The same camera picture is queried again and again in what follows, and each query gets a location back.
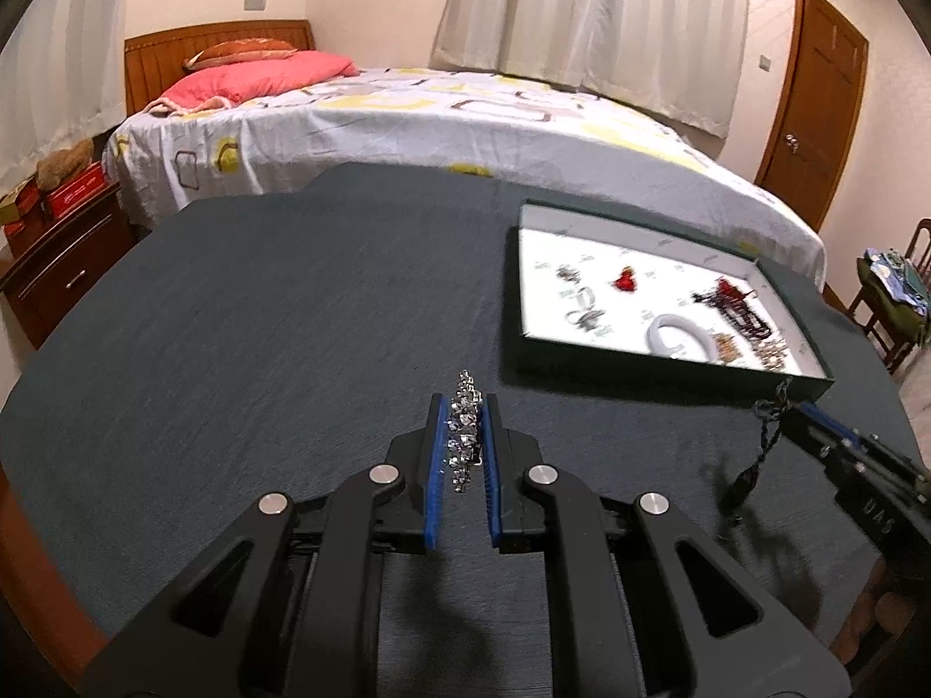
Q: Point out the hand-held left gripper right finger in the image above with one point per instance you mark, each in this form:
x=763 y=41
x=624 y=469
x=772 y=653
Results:
x=494 y=480

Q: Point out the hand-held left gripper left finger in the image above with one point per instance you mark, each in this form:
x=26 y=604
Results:
x=435 y=480

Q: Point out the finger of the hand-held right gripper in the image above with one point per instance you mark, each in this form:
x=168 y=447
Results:
x=807 y=438
x=829 y=420

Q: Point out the gold pearl brooch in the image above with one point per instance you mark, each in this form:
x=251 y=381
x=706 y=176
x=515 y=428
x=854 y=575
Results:
x=726 y=349

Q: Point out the white bangle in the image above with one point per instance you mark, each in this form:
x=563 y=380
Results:
x=658 y=334

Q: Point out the silver brooch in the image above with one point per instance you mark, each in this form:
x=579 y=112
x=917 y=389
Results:
x=588 y=318

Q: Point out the white-lined jewelry box tray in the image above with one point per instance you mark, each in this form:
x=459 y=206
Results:
x=625 y=312

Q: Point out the silver earrings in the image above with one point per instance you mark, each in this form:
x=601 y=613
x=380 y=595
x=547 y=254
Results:
x=569 y=275

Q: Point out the small red ornament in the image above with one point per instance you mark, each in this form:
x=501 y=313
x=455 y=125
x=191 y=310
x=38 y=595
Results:
x=627 y=281

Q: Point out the wooden chair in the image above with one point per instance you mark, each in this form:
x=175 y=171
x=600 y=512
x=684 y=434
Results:
x=873 y=320

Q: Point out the pile of clothes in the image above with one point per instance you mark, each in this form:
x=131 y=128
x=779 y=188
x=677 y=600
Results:
x=898 y=283

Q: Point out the dark green tablecloth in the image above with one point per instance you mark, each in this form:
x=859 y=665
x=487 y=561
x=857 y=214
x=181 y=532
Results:
x=291 y=342

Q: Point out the brown wooden door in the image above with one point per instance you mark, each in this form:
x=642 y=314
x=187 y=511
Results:
x=814 y=109

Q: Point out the bed with patterned sheet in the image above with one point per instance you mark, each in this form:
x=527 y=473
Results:
x=436 y=131

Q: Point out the wooden nightstand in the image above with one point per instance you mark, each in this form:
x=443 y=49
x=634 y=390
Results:
x=58 y=269

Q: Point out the pink pillow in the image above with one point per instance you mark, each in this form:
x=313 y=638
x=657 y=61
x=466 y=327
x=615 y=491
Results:
x=254 y=80

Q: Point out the white window curtain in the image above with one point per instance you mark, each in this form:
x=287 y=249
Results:
x=604 y=22

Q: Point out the red gift box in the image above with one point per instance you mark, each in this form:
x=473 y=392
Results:
x=76 y=193

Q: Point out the orange pillow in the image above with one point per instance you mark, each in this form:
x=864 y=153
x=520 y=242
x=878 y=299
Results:
x=240 y=53

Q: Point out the brown teddy bear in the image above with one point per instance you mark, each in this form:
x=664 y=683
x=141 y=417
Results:
x=62 y=163

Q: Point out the brown gift box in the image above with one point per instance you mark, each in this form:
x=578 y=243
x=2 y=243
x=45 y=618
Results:
x=18 y=203

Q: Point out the wooden headboard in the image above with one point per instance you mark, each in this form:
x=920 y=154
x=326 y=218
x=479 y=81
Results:
x=167 y=51

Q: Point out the sheer white curtain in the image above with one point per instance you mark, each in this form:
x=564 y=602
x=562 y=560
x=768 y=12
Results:
x=51 y=58

